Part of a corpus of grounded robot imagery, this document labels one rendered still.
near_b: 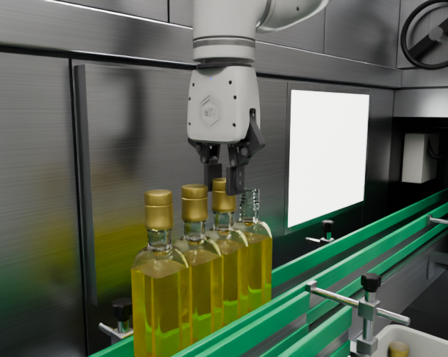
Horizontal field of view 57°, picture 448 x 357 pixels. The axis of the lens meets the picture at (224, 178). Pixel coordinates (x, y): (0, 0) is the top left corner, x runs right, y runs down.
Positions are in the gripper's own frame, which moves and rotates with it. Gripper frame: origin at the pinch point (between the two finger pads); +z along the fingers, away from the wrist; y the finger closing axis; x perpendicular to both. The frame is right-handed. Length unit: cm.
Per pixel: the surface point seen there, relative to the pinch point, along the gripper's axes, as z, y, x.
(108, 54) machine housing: -17.1, -13.2, -9.3
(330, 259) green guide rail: 23.7, -3.4, 39.6
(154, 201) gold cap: 1.1, 0.6, -12.8
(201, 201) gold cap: 2.1, 1.6, -6.1
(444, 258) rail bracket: 31, 10, 79
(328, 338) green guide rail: 22.1, 13.5, 6.9
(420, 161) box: 8, -8, 113
